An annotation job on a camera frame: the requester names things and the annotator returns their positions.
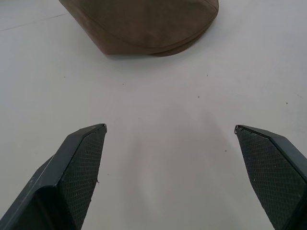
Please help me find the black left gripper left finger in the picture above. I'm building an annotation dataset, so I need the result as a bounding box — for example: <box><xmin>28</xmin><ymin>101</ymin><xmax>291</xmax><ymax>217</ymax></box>
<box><xmin>0</xmin><ymin>123</ymin><xmax>107</xmax><ymax>230</ymax></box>

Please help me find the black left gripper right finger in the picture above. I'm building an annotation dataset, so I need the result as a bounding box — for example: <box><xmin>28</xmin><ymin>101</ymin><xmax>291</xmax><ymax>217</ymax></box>
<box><xmin>234</xmin><ymin>124</ymin><xmax>307</xmax><ymax>230</ymax></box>

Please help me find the brown suede cap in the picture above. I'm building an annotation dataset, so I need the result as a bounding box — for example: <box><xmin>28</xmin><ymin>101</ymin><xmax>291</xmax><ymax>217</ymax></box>
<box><xmin>58</xmin><ymin>0</ymin><xmax>220</xmax><ymax>58</ymax></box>

